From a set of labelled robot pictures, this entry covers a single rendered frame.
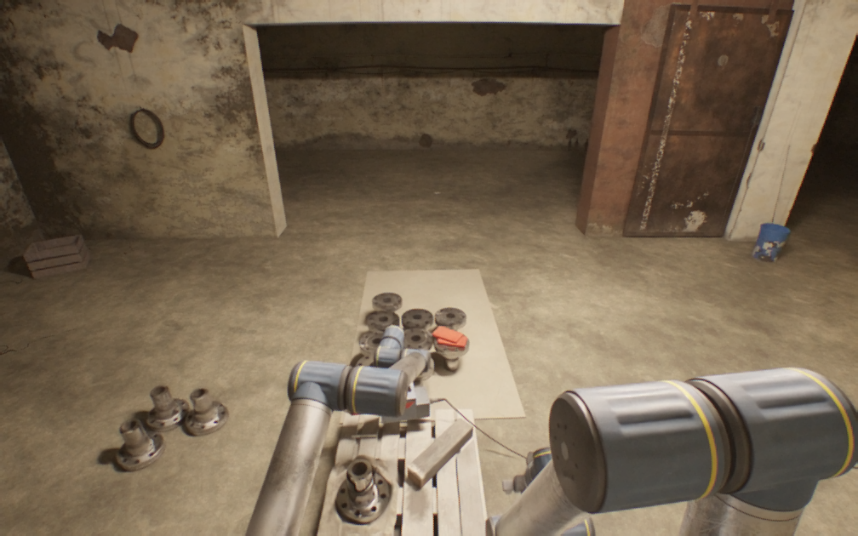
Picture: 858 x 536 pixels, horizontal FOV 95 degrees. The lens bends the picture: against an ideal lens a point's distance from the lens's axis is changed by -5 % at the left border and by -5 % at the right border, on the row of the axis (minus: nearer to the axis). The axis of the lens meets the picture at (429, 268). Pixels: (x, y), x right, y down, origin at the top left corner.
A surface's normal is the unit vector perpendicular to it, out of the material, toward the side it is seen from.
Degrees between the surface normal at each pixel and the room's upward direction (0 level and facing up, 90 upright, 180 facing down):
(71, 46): 90
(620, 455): 44
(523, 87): 90
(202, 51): 90
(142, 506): 0
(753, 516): 82
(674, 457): 51
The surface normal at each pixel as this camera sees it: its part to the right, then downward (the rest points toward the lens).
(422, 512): 0.00, -0.89
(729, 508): -0.82, 0.19
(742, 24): 0.01, 0.46
